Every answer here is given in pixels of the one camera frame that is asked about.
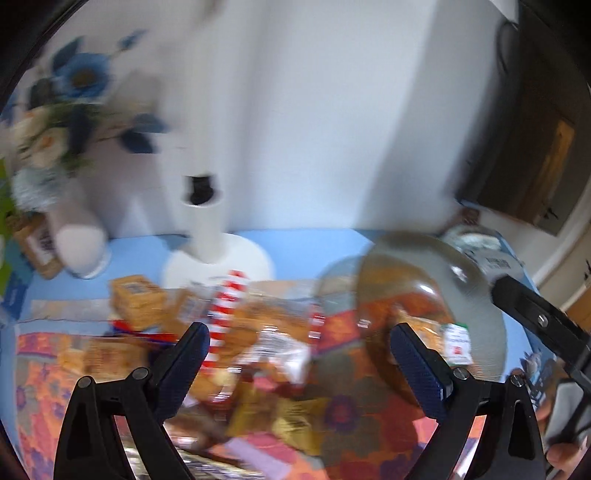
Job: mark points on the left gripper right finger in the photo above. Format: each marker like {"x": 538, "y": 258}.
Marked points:
{"x": 510, "y": 445}

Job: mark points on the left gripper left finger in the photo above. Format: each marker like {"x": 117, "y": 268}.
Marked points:
{"x": 89, "y": 445}

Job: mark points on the white green snack bag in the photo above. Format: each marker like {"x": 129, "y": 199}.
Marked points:
{"x": 452, "y": 341}

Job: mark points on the brown label cake pack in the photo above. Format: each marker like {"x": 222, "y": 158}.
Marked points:
{"x": 137, "y": 301}

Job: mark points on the red striped bread bag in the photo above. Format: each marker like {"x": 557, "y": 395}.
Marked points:
{"x": 250, "y": 330}

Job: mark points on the sachima cake pack barcode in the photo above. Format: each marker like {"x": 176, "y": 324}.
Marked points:
{"x": 103, "y": 358}

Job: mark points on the blue red cracker bag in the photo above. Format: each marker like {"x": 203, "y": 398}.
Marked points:
{"x": 120, "y": 327}

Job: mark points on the person's hand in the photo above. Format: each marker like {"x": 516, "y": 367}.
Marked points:
{"x": 564, "y": 421}

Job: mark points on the floral woven table mat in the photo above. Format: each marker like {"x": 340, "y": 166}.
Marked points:
{"x": 368, "y": 431}

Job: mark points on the amber ribbed glass bowl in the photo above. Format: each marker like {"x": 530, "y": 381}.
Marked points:
{"x": 422, "y": 276}

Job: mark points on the white ceramic vase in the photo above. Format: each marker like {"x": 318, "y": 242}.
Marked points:
{"x": 79, "y": 237}

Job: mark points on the wooden pen holder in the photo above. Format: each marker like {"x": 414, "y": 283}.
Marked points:
{"x": 33, "y": 237}

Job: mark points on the white desk lamp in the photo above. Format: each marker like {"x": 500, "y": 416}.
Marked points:
{"x": 210, "y": 252}

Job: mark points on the blue white artificial flowers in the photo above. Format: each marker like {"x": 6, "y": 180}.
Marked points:
{"x": 74, "y": 103}

